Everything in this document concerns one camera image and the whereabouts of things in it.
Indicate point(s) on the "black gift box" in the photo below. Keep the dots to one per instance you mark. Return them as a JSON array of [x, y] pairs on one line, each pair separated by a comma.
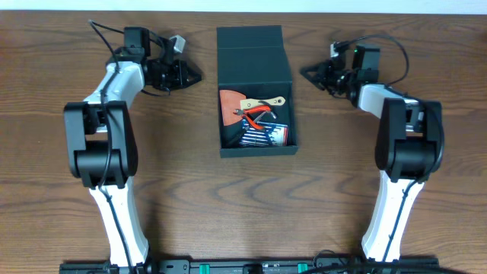
[[253, 61]]

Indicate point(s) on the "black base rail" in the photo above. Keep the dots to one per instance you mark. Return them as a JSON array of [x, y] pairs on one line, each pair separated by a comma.
[[332, 262]]

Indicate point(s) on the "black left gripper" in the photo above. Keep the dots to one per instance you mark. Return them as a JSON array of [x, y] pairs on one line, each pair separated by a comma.
[[181, 74]]

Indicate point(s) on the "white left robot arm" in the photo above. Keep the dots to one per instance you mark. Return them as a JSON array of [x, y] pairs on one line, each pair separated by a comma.
[[102, 153]]

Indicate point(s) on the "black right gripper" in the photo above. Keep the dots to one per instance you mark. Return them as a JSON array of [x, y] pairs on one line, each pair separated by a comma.
[[319, 71]]

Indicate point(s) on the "red handled pliers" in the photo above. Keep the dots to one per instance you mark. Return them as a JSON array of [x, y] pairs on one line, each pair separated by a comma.
[[255, 114]]

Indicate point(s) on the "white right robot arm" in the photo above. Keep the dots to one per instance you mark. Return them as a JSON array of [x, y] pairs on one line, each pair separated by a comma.
[[409, 147]]

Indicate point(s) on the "orange scraper wooden handle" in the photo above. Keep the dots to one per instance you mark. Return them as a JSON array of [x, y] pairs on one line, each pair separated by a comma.
[[235, 106]]

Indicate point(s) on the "clear screwdriver set case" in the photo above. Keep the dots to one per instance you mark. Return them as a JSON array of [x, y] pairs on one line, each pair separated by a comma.
[[274, 134]]

